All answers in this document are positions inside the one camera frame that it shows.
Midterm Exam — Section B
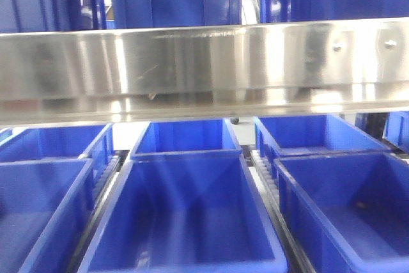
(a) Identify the dark blue bin lower left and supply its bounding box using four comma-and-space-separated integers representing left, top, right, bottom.
1, 159, 94, 272

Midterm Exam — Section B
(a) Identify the dark blue bin rear right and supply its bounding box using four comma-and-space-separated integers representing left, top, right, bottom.
253, 114, 392, 180

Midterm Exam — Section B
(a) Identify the dark blue bin lower middle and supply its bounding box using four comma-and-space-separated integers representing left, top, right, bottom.
78, 156, 288, 272

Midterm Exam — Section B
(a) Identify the stainless steel shelf rail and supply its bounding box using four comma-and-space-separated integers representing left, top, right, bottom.
1, 18, 408, 127

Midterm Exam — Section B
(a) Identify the roller track strip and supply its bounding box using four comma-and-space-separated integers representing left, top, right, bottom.
66, 150, 129, 272
247, 146, 316, 272

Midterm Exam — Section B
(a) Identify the dark blue bin rear middle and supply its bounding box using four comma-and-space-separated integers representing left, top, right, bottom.
130, 119, 242, 161

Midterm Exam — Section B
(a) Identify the roller track strip left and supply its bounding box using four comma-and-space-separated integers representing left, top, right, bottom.
66, 150, 129, 272

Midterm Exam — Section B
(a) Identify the dark blue bin rear left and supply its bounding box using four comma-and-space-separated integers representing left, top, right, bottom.
1, 124, 114, 181

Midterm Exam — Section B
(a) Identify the dark blue bin lower right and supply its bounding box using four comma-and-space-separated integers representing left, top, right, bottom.
274, 153, 408, 272

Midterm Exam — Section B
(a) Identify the roller track strip right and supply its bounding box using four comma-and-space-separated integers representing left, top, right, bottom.
247, 146, 316, 272

